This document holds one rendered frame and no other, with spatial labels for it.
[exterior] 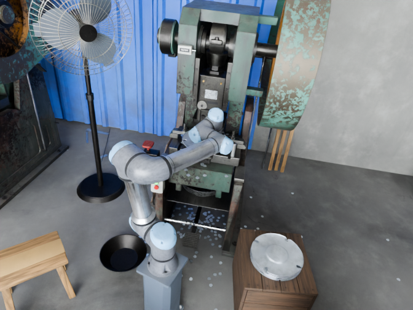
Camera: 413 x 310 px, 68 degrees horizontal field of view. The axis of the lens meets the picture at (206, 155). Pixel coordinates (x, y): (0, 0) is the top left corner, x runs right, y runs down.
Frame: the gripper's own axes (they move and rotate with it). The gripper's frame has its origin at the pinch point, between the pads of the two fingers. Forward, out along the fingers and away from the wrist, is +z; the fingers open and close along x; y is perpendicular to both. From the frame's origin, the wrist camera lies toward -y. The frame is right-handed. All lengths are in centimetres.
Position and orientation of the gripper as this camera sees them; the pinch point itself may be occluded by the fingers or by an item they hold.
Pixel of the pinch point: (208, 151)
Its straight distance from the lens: 174.7
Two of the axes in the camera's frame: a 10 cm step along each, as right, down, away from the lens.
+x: 1.5, -8.4, 5.2
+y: 9.9, 1.4, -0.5
